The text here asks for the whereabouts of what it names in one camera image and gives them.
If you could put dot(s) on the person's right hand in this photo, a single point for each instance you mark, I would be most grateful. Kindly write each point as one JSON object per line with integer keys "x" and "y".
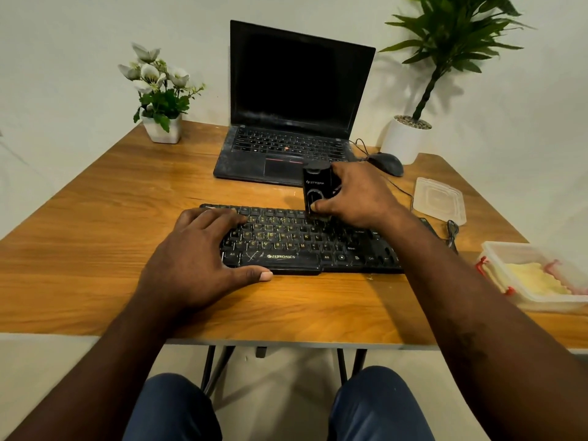
{"x": 365, "y": 197}

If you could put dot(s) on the person's right forearm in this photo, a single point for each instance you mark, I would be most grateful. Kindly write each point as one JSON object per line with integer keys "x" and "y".
{"x": 473, "y": 326}

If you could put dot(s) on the person's left leg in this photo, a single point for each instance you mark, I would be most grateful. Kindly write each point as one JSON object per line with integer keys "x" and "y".
{"x": 174, "y": 411}

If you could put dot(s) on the black laptop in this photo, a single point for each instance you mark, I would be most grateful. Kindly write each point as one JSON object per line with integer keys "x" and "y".
{"x": 294, "y": 87}

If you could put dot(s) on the green plant in white pot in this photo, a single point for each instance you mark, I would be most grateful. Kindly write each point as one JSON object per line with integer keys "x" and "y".
{"x": 452, "y": 36}

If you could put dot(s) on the black computer keyboard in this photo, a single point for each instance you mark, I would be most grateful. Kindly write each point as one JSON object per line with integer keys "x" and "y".
{"x": 294, "y": 241}

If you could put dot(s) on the black table leg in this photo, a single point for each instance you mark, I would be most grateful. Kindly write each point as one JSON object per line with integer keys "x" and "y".
{"x": 216, "y": 367}
{"x": 351, "y": 365}

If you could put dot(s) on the clear container with red clips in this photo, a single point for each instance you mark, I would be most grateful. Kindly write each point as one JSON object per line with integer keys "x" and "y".
{"x": 528, "y": 300}

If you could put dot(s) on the white flowers in white pot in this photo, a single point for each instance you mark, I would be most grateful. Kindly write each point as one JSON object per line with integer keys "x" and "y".
{"x": 160, "y": 100}

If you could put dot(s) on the person's right thumb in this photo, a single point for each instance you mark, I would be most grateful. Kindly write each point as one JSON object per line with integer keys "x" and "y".
{"x": 325, "y": 206}

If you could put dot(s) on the person's left forearm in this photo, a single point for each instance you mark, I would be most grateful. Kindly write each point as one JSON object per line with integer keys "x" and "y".
{"x": 101, "y": 381}

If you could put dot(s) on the person's left thumb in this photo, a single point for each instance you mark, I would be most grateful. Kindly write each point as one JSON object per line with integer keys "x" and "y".
{"x": 252, "y": 275}

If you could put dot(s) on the yellow cloth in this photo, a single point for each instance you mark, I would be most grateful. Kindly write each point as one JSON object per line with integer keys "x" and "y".
{"x": 535, "y": 277}

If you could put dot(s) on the person's left hand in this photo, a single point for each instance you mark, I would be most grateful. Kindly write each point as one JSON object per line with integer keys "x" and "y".
{"x": 183, "y": 266}

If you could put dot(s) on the person's right leg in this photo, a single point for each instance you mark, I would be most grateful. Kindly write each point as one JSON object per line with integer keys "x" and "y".
{"x": 379, "y": 406}

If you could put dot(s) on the person's leg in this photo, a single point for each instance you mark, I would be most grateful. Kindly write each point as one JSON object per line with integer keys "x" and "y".
{"x": 379, "y": 406}
{"x": 174, "y": 411}

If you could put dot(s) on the clear plastic container lid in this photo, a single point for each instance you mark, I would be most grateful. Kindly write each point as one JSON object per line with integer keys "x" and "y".
{"x": 438, "y": 199}

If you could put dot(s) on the black computer mouse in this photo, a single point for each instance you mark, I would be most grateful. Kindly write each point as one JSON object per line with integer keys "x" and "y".
{"x": 387, "y": 163}

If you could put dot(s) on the black handheld mini vacuum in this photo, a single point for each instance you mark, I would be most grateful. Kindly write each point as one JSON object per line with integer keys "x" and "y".
{"x": 317, "y": 185}

